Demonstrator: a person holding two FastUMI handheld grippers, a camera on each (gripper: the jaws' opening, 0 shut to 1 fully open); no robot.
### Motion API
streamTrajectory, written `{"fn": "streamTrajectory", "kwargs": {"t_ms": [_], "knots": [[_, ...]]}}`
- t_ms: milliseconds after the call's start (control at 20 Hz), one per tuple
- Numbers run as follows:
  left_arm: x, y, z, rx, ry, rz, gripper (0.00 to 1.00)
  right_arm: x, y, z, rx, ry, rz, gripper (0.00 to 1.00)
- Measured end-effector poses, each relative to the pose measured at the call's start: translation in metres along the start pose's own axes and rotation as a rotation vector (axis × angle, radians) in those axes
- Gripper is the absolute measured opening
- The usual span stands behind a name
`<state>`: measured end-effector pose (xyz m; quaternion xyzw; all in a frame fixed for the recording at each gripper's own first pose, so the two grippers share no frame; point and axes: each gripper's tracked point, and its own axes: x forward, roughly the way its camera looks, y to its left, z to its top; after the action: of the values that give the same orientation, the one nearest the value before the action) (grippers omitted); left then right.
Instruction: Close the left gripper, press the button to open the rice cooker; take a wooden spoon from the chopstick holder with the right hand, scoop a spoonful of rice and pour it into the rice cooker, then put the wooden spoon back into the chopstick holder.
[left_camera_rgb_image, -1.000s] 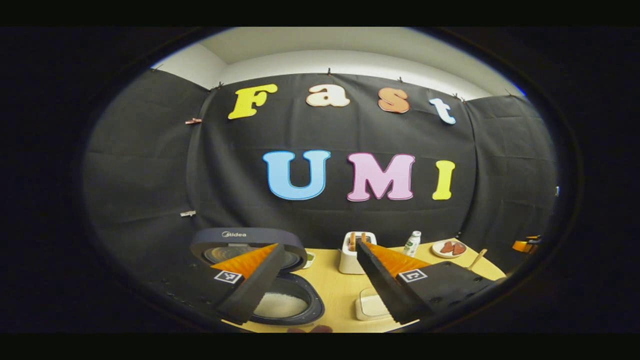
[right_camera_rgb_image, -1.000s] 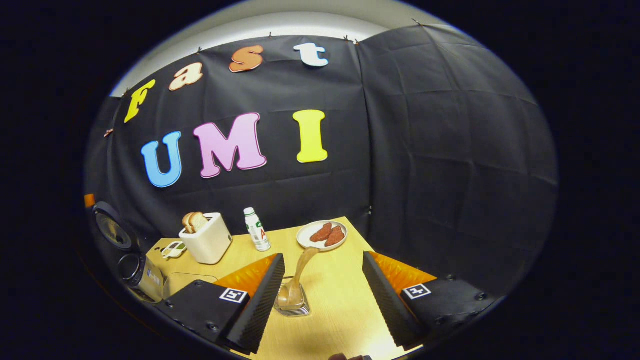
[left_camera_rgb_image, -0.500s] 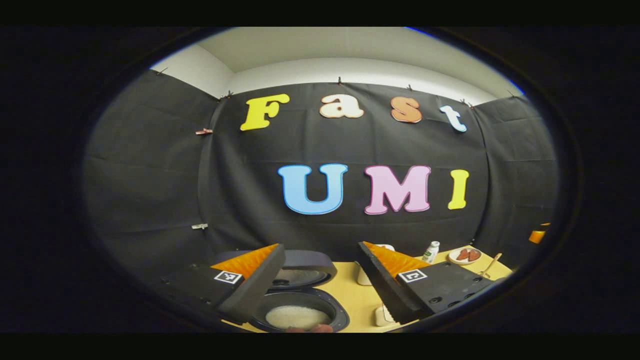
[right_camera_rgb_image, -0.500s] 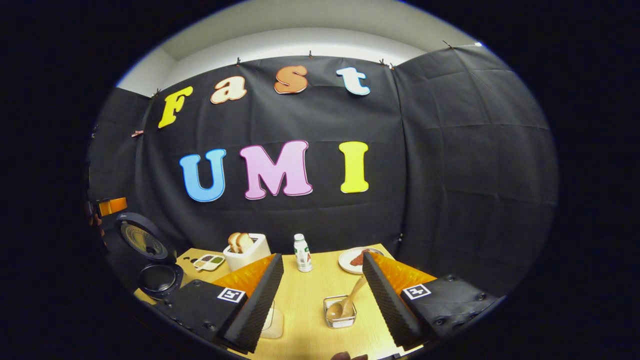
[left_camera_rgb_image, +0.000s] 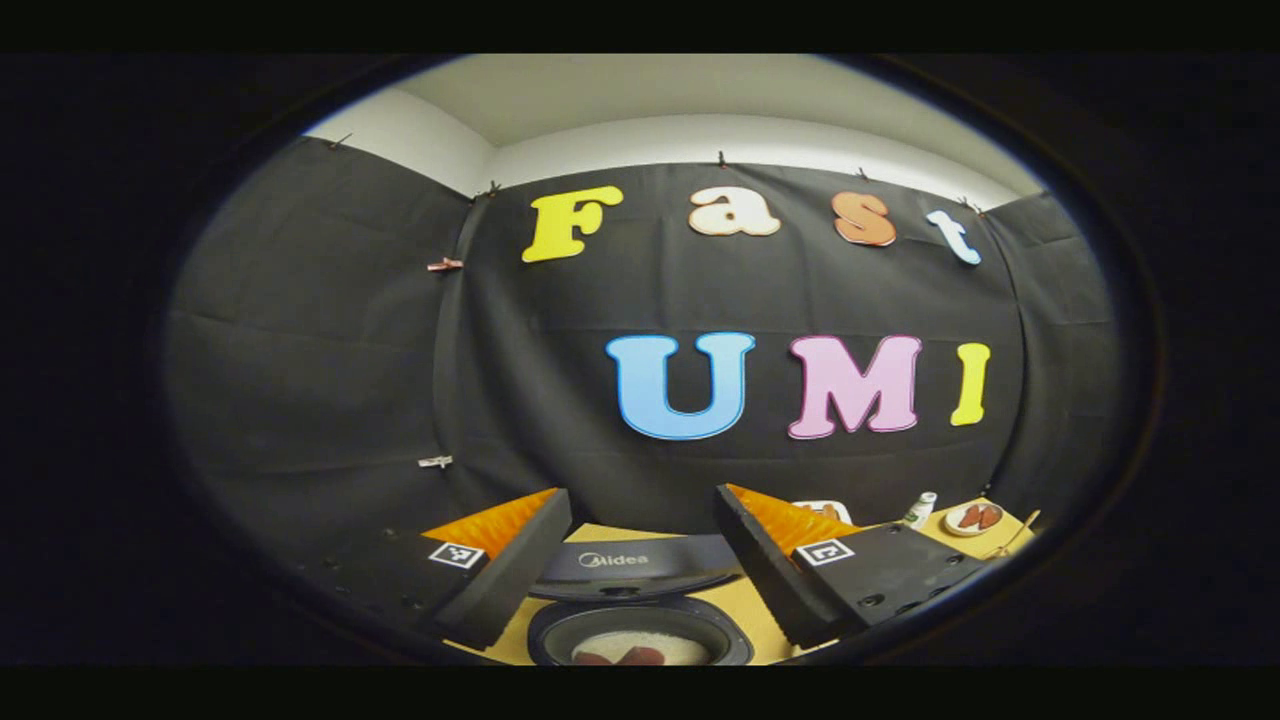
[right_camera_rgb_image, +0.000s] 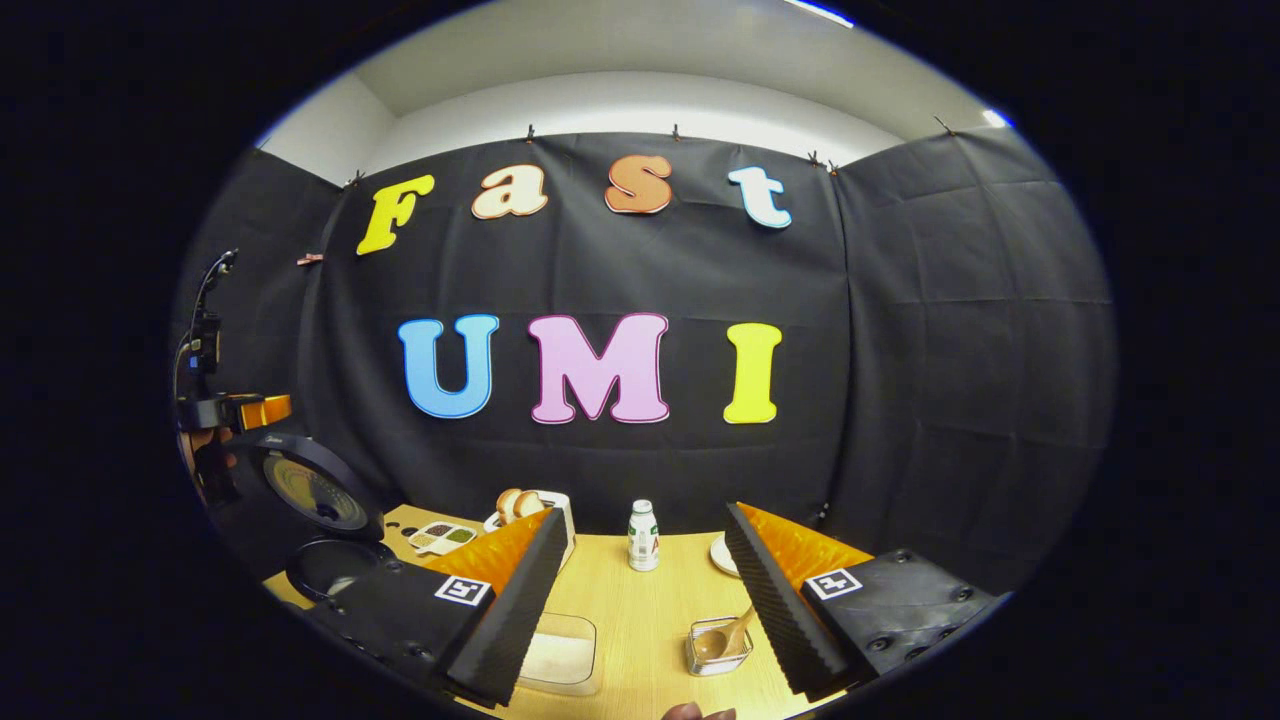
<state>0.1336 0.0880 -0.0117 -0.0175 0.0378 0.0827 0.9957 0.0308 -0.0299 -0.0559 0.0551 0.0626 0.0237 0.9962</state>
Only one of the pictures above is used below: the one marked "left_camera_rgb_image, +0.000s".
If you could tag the white plate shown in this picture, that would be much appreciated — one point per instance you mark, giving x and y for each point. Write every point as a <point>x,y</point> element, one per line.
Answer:
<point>952,520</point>

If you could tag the pink clip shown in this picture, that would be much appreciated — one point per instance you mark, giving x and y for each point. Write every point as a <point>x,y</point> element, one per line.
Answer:
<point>445,264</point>

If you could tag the wooden spoon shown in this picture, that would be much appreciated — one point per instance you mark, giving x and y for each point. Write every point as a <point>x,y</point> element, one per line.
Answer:
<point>1015,532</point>

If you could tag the black backdrop cloth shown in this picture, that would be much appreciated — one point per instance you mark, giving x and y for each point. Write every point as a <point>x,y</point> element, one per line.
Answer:
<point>300,350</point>

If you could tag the red meat slice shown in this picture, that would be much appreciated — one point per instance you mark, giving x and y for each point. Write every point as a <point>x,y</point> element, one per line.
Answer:
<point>968,518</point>
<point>989,516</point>

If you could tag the dark blue rice cooker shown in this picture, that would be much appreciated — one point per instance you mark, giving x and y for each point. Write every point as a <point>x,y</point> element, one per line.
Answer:
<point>640,565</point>

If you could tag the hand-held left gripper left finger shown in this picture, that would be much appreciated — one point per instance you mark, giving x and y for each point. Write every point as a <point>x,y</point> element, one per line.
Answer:
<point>520,580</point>

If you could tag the silver clip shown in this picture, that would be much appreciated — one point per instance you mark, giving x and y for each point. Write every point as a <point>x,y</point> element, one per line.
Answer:
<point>435,462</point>

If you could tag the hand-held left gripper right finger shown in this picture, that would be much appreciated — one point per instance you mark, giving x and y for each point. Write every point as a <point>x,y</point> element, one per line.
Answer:
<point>760,572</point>

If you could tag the white green drink bottle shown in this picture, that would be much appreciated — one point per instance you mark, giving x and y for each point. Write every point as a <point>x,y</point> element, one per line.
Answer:
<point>918,512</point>

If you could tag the white toaster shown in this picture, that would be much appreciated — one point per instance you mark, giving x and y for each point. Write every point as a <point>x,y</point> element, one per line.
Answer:
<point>845,512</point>

